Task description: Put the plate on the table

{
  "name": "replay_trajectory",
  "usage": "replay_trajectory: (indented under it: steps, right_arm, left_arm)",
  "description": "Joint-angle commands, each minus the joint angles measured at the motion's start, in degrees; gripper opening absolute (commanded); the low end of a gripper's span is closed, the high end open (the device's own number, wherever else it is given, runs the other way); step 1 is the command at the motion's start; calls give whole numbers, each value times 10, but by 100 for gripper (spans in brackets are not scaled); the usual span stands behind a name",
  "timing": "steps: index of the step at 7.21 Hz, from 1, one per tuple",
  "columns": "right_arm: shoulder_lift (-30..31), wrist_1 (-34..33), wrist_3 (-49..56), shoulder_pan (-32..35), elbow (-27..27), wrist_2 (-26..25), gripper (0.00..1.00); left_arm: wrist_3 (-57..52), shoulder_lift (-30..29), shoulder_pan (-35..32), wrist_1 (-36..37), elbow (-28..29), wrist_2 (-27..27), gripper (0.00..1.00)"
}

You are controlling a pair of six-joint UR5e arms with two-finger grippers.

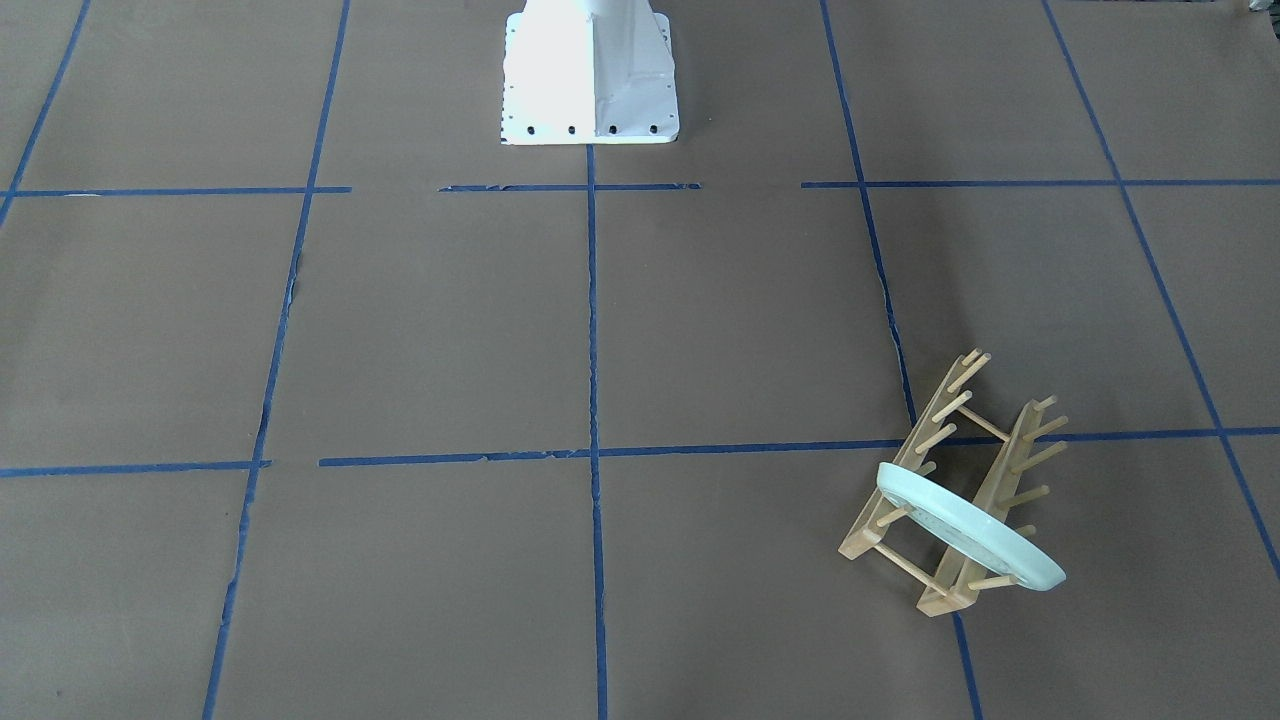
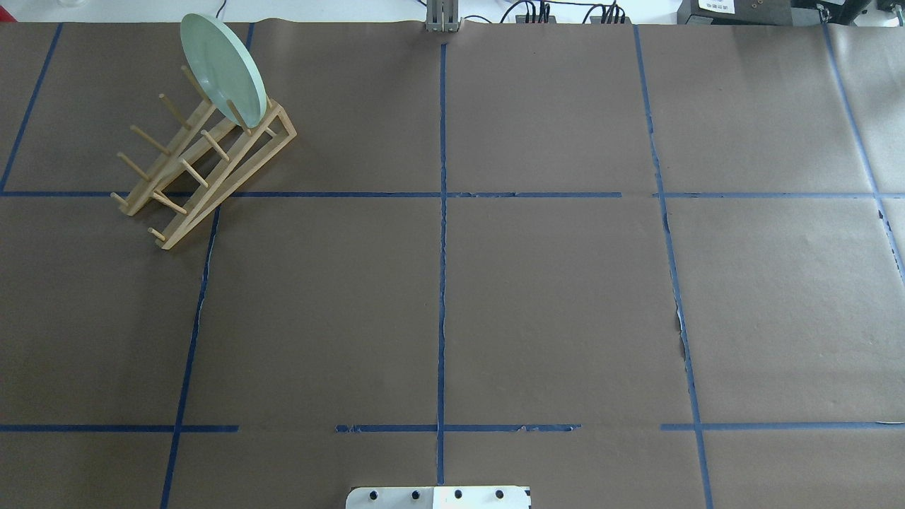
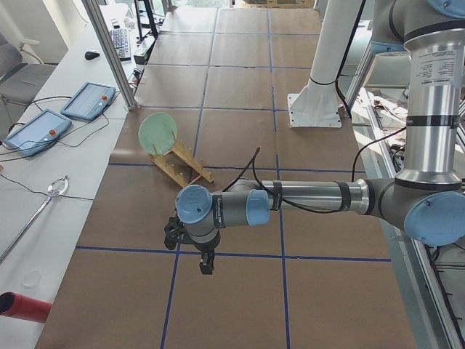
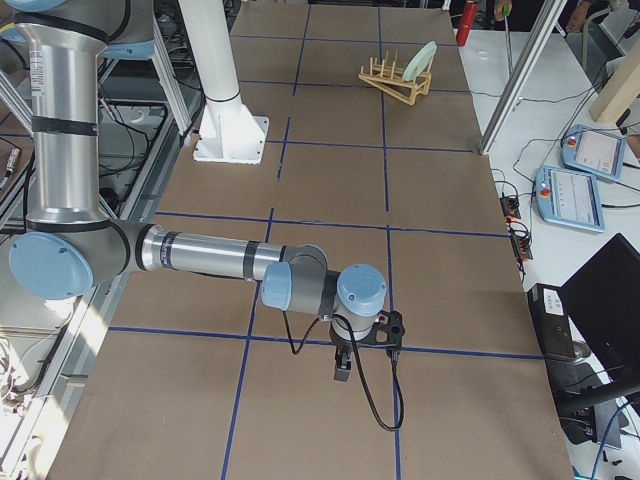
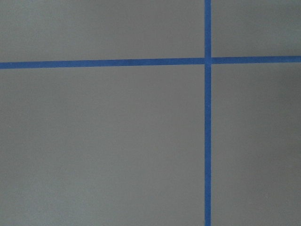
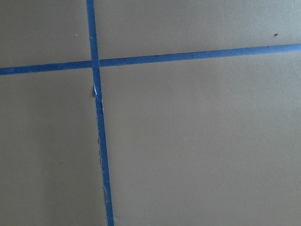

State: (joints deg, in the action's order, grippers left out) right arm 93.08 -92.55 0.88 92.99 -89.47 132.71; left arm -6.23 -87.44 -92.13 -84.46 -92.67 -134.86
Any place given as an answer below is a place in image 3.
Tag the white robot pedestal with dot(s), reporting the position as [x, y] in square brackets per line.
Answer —
[317, 105]

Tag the near blue teach pendant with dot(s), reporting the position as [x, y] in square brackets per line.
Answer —
[38, 133]

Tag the wooden dish rack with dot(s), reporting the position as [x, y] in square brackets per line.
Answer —
[180, 165]

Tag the black keyboard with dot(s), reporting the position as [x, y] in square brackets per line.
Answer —
[121, 43]

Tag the black computer mouse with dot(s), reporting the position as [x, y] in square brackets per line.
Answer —
[90, 55]

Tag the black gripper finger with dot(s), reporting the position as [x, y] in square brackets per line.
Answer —
[203, 265]
[209, 265]

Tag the aluminium frame post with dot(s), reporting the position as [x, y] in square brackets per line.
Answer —
[98, 22]

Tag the red tube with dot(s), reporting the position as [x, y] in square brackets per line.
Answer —
[26, 308]

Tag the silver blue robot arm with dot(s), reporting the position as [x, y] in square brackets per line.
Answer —
[424, 199]

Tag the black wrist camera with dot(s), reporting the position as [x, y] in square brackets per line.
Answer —
[175, 233]

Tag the light green plate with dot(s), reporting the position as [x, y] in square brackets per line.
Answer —
[157, 133]

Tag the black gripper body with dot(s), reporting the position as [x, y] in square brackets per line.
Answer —
[205, 248]

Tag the far blue teach pendant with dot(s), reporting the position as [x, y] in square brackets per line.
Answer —
[89, 102]

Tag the blue teach pendant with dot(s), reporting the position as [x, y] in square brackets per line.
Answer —
[38, 133]
[89, 102]

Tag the grey office chair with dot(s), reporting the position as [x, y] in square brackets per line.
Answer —
[20, 82]

